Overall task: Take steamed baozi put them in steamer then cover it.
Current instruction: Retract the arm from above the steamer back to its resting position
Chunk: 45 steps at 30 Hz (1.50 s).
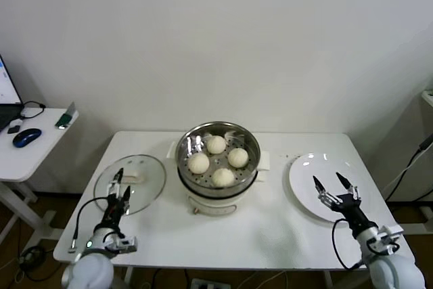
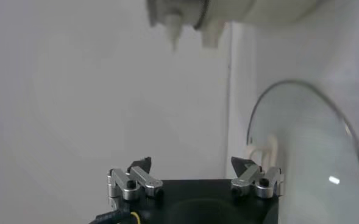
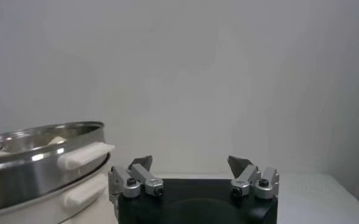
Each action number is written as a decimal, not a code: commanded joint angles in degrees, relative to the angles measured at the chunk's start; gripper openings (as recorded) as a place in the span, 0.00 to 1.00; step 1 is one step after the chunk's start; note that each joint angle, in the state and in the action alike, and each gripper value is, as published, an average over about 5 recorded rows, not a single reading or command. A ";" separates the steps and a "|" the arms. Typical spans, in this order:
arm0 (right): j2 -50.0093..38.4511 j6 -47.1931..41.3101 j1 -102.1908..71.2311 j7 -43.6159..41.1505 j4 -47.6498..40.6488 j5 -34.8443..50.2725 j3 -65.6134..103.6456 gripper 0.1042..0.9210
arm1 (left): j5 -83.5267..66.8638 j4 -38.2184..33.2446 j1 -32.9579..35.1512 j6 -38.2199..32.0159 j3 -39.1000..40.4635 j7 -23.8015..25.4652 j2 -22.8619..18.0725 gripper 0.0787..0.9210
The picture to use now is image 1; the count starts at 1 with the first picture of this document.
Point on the white stand base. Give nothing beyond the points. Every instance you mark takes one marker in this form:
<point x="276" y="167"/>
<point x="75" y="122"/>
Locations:
<point x="416" y="229"/>

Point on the perforated steel steamer basket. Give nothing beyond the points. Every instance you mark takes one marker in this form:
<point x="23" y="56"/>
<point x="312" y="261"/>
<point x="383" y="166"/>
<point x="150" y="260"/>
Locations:
<point x="250" y="167"/>

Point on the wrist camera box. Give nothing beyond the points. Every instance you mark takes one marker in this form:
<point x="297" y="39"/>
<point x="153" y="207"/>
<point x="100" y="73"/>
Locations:
<point x="126" y="244"/>
<point x="387" y="240"/>

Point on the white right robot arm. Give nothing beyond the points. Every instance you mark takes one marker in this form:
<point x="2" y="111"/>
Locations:
<point x="395" y="272"/>

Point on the white side table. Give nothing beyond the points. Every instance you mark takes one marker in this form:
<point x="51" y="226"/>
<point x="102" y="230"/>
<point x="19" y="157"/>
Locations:
<point x="37" y="157"/>

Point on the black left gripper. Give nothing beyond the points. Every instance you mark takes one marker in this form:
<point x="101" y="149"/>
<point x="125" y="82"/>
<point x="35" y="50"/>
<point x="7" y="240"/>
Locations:
<point x="113" y="211"/>

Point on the small black adapter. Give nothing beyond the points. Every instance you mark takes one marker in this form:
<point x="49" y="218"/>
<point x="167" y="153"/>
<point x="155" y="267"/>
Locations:
<point x="13" y="130"/>

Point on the white table leg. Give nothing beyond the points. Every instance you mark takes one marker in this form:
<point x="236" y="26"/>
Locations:
<point x="329" y="280"/>

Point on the green phone stand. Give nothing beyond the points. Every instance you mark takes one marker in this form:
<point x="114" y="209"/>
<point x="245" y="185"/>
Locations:
<point x="65" y="119"/>

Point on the white floor power strip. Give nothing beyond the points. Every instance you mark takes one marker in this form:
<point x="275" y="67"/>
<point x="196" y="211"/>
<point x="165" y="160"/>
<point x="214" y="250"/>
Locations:
<point x="209" y="284"/>

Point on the white shelf edge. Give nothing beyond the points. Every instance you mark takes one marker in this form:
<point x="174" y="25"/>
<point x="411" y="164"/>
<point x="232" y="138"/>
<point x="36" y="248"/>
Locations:
<point x="428" y="97"/>

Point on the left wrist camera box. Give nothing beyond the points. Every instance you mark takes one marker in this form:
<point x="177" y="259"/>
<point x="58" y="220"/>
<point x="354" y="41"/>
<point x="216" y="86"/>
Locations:
<point x="126" y="244"/>

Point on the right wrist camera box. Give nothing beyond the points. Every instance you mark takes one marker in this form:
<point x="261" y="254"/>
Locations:
<point x="387" y="240"/>

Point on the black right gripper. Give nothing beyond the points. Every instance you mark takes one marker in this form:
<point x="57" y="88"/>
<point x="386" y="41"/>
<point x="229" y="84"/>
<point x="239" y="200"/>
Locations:
<point x="348" y="209"/>

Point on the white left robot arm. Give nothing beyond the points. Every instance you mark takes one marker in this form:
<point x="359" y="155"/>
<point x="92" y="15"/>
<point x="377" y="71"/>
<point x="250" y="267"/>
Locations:
<point x="91" y="270"/>

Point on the white electric cooker pot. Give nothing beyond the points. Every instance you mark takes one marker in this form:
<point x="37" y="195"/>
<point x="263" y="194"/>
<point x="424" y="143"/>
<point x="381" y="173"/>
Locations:
<point x="209" y="206"/>

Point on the white round plate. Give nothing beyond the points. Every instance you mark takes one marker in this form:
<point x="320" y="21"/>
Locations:
<point x="304" y="177"/>

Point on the black laptop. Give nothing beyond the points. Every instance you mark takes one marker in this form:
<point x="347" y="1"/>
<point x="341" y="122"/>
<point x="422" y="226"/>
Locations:
<point x="6" y="113"/>

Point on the round glass pot lid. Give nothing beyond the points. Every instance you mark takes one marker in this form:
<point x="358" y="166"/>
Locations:
<point x="142" y="167"/>

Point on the white steamed baozi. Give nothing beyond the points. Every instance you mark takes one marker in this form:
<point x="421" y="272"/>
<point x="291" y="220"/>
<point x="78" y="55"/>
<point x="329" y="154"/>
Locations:
<point x="237" y="157"/>
<point x="223" y="177"/>
<point x="198" y="162"/>
<point x="216" y="144"/>

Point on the blue computer mouse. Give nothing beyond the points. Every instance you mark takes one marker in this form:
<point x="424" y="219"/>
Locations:
<point x="26" y="137"/>

